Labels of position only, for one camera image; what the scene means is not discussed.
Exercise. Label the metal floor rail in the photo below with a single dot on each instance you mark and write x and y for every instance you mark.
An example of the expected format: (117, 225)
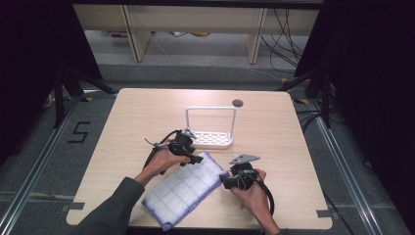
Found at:
(36, 169)
(345, 169)

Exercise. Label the light wooden shelf unit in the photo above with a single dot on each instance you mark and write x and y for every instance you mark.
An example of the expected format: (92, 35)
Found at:
(195, 23)

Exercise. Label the black curtain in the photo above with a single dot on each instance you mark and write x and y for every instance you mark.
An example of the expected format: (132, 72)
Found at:
(372, 81)
(36, 65)

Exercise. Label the black tape floor mark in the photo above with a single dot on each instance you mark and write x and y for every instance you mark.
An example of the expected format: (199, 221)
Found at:
(79, 132)

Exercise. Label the black metal stand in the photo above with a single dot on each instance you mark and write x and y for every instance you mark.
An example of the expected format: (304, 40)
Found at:
(321, 88)
(70, 84)

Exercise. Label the white cloth with purple edging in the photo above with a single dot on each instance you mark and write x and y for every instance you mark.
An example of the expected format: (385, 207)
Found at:
(186, 192)

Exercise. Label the grey tape strip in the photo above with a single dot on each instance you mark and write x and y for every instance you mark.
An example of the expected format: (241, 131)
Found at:
(323, 213)
(74, 206)

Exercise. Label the person's left hand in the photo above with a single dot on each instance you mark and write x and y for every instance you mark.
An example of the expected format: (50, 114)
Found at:
(163, 161)

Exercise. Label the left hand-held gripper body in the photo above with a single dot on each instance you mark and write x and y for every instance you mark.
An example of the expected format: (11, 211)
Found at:
(181, 143)

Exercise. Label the person's right hand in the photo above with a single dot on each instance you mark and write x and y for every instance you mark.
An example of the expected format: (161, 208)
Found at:
(253, 197)

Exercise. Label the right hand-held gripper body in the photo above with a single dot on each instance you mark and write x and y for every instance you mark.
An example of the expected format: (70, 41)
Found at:
(243, 173)

